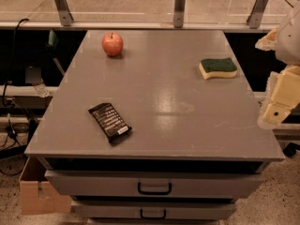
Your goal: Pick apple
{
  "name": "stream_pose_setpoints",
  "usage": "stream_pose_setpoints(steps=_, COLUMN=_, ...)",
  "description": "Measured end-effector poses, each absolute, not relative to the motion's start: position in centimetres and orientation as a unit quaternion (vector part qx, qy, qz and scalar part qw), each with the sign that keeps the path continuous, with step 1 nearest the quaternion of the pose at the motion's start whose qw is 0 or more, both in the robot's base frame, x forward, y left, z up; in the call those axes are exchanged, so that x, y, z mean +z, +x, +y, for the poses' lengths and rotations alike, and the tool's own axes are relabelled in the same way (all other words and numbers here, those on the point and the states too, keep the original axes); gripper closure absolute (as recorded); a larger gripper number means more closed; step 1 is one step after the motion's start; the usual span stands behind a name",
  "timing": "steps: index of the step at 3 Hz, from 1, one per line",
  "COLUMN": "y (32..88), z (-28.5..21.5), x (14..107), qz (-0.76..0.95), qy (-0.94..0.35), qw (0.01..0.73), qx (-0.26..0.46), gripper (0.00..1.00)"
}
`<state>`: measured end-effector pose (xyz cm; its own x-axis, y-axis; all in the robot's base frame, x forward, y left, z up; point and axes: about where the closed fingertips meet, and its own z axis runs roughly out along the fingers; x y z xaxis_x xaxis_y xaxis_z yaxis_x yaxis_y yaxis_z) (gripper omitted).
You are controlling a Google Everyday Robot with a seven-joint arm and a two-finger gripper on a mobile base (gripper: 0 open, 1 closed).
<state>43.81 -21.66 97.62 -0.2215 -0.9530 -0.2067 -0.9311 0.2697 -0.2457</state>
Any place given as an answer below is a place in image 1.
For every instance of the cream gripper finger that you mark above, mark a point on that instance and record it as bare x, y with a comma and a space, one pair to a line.
282, 95
268, 42

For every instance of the red apple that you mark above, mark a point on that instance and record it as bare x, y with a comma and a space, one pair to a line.
112, 44

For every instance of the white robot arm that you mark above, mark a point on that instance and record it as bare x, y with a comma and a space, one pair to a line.
288, 38

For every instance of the green and yellow sponge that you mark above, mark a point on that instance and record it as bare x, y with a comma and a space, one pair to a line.
217, 68

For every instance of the black snack bar wrapper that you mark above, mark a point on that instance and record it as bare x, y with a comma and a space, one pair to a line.
110, 121

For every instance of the lower grey drawer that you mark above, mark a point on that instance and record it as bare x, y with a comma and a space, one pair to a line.
154, 210

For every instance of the grey drawer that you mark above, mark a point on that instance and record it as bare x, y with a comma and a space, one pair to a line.
154, 184
154, 210

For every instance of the upper grey drawer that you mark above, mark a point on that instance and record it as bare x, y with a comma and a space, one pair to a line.
154, 184

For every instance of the clear plastic water bottle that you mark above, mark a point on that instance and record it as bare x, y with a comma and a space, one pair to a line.
40, 88

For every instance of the white horizontal pipe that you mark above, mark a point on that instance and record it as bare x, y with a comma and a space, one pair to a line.
30, 91

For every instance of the cardboard box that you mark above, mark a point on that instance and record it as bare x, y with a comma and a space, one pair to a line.
37, 195

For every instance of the right metal window bracket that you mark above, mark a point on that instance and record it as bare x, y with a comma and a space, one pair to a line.
255, 18

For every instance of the left metal window bracket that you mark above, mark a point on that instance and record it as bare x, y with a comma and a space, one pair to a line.
64, 13

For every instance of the green handled tool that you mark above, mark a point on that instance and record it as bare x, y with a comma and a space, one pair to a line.
51, 47

